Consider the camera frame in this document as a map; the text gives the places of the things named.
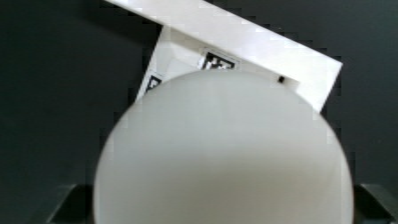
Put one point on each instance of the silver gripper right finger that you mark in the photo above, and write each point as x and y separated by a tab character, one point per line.
375	205

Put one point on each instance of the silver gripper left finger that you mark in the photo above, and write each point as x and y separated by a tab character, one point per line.
66	207

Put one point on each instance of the white lamp bulb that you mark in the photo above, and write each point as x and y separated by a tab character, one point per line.
222	157

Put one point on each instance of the white lamp base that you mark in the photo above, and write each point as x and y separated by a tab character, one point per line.
210	40

